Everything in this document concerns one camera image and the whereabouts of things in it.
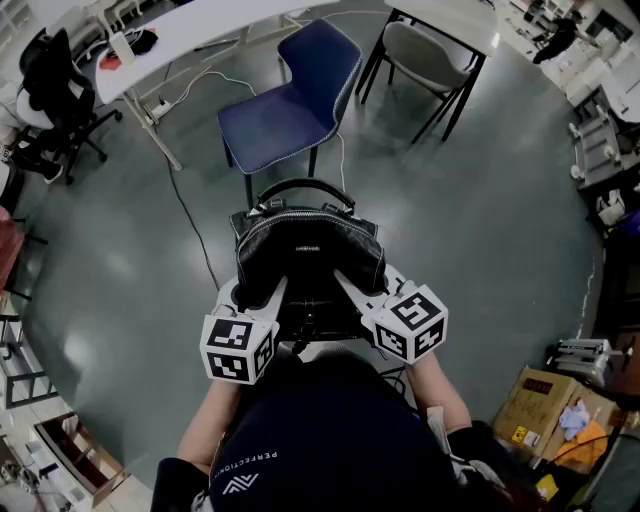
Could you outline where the person's left forearm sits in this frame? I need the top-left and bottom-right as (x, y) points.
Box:
(177, 377), (242, 474)

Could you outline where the white box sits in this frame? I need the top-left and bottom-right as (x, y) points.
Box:
(108, 30), (137, 67)

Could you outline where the person's dark t-shirt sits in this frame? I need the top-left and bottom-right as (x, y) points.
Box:
(149, 349), (506, 512)

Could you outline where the black cloth bundle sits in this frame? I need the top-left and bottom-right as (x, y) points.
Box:
(122, 28), (160, 55)

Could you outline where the person's right forearm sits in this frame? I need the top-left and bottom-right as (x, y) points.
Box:
(404, 349), (474, 434)

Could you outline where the open wooden box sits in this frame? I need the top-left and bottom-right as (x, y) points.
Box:
(32, 412), (131, 509)

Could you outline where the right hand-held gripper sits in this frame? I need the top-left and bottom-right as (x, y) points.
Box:
(333, 264), (450, 365)

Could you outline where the light blue cloth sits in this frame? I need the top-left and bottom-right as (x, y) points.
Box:
(558, 399), (591, 441)

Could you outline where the silver machine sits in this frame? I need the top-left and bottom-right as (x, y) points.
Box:
(547, 337), (634, 389)

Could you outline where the black leather handbag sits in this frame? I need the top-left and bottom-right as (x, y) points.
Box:
(229, 178), (389, 356)

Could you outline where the grey upholstered chair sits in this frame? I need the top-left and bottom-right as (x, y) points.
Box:
(382, 20), (479, 144)

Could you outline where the black cable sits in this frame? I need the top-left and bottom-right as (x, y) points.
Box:
(159, 129), (222, 292)

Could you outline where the cardboard box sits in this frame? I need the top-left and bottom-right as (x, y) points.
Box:
(492, 367), (621, 476)

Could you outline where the blue chair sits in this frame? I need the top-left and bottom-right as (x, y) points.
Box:
(217, 18), (364, 211)

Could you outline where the white bag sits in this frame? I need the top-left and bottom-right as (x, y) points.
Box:
(595, 189), (626, 226)

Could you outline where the dark red furniture piece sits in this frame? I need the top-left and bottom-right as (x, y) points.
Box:
(0, 207), (26, 296)

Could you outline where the black metal rack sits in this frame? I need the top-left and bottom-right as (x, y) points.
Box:
(0, 314), (61, 411)

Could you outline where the grey cart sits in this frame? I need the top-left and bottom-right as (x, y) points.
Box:
(569, 104), (640, 191)

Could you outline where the black office chair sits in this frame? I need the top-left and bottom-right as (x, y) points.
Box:
(17, 27), (124, 186)

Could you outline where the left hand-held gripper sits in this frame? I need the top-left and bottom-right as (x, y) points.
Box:
(199, 276), (290, 386)

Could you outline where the white curved table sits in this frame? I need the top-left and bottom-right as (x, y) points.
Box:
(94, 0), (346, 172)

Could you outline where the marble table with black legs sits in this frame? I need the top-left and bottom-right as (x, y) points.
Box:
(355, 0), (501, 144)

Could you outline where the orange cloth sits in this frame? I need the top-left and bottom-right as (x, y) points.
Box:
(552, 419), (609, 471)

